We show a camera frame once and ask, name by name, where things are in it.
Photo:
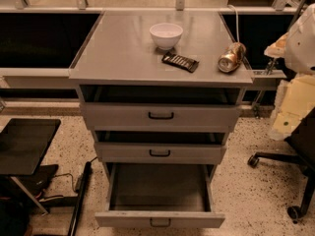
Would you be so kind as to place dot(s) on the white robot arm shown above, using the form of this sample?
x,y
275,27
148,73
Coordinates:
x,y
295,99

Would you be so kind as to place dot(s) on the grey drawer cabinet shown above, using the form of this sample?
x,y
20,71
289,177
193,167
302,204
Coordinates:
x,y
121,52

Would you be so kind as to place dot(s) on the top grey drawer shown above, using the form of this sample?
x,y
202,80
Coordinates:
x,y
150,108

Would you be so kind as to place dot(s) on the grey drawer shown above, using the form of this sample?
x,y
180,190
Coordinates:
x,y
150,108
159,196
160,147

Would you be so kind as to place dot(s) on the middle grey drawer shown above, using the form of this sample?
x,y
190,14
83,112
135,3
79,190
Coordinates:
x,y
160,147

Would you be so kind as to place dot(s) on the bottom grey drawer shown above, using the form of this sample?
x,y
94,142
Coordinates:
x,y
159,196

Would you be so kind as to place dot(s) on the white ceramic bowl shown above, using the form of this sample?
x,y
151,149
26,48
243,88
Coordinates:
x,y
166,35

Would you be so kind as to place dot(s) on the gold soda can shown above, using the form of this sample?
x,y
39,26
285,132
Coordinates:
x,y
232,58

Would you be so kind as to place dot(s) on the dark side table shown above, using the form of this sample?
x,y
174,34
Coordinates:
x,y
23,145

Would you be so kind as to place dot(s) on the black pole on floor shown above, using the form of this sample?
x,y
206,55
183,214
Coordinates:
x,y
79,200

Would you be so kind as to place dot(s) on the black office chair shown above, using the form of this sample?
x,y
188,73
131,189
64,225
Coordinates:
x,y
302,140

